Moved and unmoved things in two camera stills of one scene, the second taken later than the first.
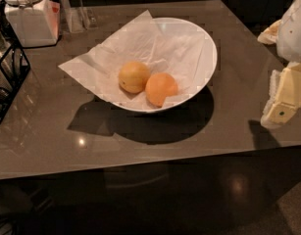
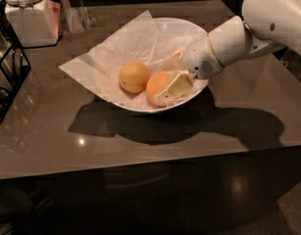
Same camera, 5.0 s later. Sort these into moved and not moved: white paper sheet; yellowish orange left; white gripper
Moved: white gripper
Not moved: yellowish orange left; white paper sheet
